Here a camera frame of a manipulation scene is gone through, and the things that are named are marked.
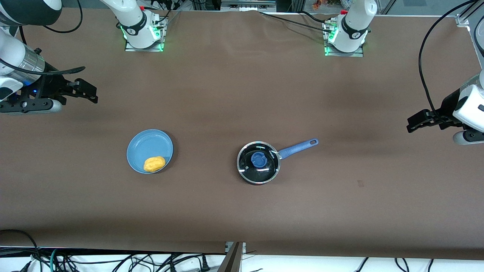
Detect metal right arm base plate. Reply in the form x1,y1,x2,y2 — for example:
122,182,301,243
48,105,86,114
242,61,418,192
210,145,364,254
125,38,164,52

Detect aluminium frame post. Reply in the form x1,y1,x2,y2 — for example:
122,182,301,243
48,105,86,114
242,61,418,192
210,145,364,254
456,0,484,27

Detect brown table cover sheet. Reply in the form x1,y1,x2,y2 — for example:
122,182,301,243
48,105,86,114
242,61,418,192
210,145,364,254
0,8,484,261

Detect black looped cable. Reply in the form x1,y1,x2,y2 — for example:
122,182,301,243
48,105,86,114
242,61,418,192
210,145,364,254
0,229,43,272

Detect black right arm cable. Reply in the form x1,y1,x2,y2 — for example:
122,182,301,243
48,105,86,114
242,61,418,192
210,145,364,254
0,0,86,76

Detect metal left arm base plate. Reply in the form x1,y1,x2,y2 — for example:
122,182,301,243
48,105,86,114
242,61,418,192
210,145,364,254
324,42,364,57

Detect aluminium frame rail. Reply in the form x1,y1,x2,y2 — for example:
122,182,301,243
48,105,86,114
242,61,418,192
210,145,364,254
221,0,276,11

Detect thin black table cable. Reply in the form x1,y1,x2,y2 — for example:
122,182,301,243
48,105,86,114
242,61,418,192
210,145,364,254
259,11,333,32

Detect black pot with blue handle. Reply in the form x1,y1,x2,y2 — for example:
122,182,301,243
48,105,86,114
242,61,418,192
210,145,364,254
237,138,319,185

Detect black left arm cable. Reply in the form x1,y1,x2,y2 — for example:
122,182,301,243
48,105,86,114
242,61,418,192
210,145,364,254
418,0,479,114

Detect yellow potato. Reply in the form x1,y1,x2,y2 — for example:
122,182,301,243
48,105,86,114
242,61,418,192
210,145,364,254
144,156,166,173

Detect glass lid with blue knob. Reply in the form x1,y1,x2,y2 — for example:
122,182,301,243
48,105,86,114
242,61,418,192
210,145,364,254
237,141,281,184

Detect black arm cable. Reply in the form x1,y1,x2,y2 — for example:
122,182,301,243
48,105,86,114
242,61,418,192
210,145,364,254
418,0,479,114
0,0,86,76

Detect blue round plate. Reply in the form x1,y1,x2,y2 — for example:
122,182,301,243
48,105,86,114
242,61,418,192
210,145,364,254
127,130,174,174

